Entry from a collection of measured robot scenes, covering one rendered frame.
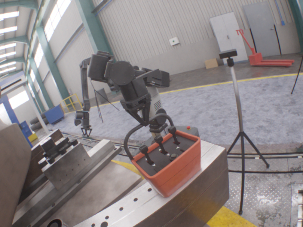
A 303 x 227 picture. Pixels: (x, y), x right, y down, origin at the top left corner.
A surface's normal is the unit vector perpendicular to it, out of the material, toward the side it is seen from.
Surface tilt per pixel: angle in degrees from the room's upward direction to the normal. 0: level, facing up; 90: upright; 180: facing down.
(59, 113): 90
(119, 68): 90
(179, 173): 97
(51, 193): 71
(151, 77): 90
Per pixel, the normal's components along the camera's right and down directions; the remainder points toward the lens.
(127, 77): 0.16, 0.29
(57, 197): 0.76, -0.07
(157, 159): -0.36, -0.87
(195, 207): 0.49, 0.12
